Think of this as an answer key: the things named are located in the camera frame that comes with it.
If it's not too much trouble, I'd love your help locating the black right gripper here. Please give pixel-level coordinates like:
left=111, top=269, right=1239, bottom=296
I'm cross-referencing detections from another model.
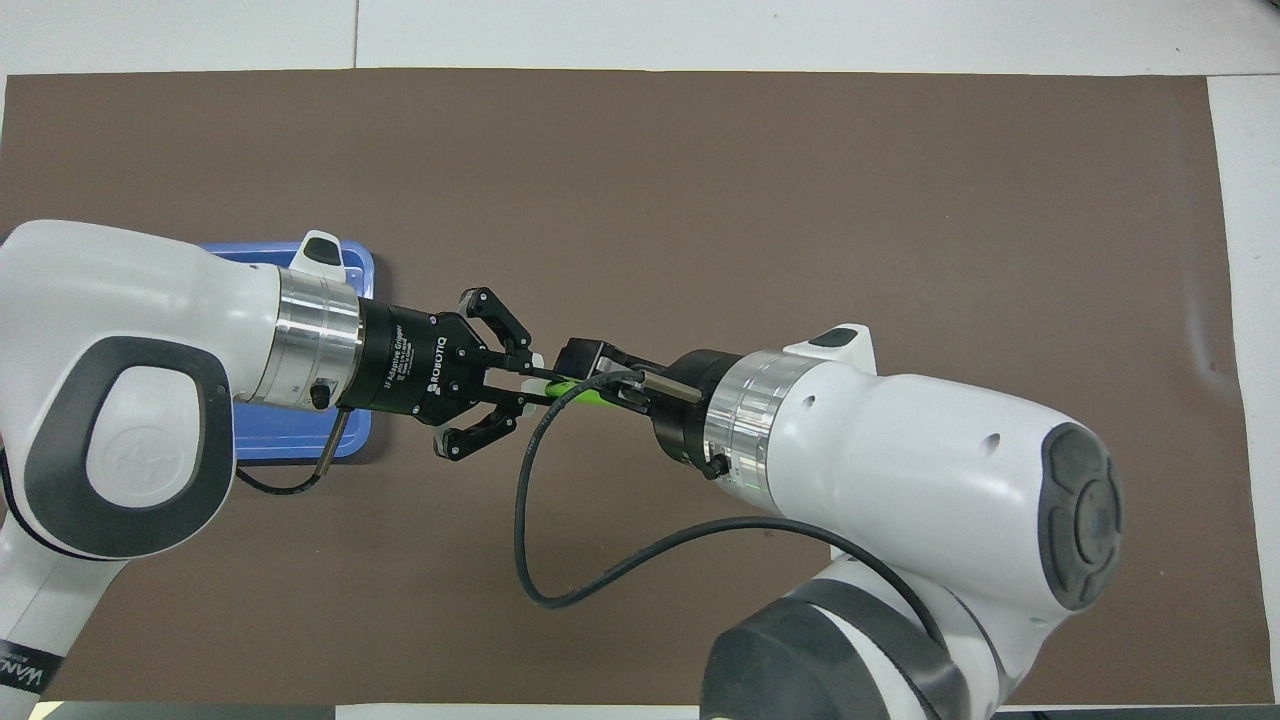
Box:
left=555, top=338, right=743, bottom=473

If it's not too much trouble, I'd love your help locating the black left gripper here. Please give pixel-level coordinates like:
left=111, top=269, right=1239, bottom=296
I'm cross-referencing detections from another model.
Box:
left=350, top=287, right=557, bottom=464

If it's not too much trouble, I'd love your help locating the green pen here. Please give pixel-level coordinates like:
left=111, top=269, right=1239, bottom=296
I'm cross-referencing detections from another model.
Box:
left=525, top=352, right=613, bottom=409

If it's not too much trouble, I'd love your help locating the brown table mat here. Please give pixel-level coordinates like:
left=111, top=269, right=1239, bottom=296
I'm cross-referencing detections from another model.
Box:
left=0, top=68, right=1276, bottom=706

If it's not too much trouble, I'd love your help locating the blue plastic tray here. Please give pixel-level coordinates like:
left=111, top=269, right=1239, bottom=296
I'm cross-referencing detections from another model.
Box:
left=200, top=240, right=376, bottom=461

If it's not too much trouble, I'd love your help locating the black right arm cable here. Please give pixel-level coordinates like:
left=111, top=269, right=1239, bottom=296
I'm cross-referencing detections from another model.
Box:
left=515, top=368, right=951, bottom=651

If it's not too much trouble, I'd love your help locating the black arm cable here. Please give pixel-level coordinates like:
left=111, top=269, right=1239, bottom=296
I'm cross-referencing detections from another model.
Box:
left=515, top=368, right=951, bottom=651
left=235, top=405, right=351, bottom=497

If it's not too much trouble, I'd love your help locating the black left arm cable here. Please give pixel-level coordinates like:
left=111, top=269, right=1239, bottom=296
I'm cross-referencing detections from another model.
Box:
left=235, top=405, right=351, bottom=497

